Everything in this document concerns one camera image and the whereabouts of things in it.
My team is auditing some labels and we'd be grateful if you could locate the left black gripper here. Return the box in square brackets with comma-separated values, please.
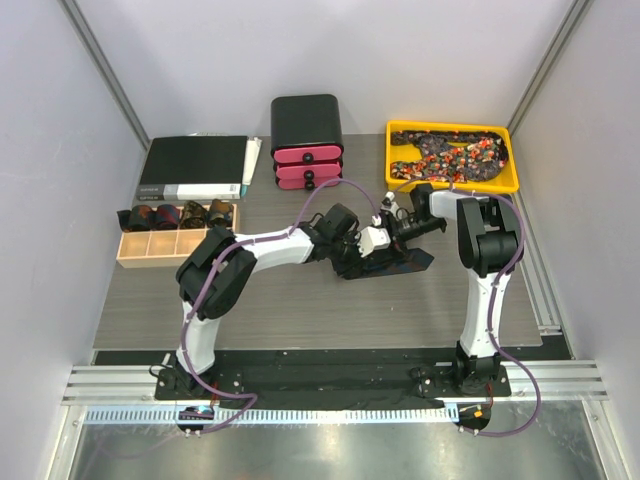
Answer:
[327, 230, 372, 278]

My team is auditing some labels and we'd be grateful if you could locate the blue brown striped tie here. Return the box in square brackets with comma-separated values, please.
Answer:
[338, 248, 434, 280]

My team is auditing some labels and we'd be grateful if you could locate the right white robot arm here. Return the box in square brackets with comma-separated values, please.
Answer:
[410, 184, 524, 395]

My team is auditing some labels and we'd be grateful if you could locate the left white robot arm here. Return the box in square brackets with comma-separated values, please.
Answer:
[175, 203, 359, 399]

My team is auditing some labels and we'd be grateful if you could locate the colourful floral tie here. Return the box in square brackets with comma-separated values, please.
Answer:
[390, 130, 510, 183]

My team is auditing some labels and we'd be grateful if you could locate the yellow plastic tray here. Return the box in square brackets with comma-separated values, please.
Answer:
[385, 120, 520, 194]

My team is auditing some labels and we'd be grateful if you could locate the black pink drawer box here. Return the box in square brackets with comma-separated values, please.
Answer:
[270, 94, 344, 191]

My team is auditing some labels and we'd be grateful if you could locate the rolled brown patterned tie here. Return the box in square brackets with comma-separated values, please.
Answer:
[179, 200, 208, 229]

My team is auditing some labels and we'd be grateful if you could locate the wooden compartment organizer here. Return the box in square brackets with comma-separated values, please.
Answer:
[116, 202, 239, 268]

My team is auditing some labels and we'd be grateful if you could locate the rolled navy striped tie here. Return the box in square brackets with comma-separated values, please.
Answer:
[154, 204, 181, 231]

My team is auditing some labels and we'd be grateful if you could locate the black flat box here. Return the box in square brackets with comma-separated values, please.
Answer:
[136, 135, 249, 201]

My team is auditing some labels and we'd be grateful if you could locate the rolled red dark tie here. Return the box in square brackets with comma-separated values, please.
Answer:
[116, 205, 156, 233]

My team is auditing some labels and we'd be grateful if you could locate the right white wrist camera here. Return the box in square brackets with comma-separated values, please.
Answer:
[380, 191, 400, 217]

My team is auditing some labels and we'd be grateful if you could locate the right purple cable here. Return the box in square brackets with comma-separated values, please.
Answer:
[392, 177, 542, 439]

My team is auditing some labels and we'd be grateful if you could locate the purple cable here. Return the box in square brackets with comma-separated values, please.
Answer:
[392, 177, 542, 439]
[179, 178, 384, 401]

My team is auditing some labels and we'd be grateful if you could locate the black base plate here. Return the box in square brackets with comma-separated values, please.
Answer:
[149, 348, 511, 411]

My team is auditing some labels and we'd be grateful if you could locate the white slotted cable duct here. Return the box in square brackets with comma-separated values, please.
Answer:
[84, 404, 459, 427]

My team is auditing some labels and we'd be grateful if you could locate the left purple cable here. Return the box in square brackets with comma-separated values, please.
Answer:
[179, 178, 384, 401]

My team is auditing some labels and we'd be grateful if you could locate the aluminium frame rail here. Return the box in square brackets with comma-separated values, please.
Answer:
[62, 365, 156, 405]

